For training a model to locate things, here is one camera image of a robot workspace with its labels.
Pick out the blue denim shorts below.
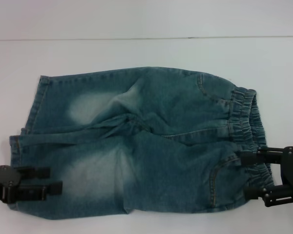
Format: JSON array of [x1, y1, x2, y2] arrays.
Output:
[[7, 66, 276, 217]]

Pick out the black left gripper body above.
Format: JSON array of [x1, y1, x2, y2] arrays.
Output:
[[0, 165, 21, 203]]

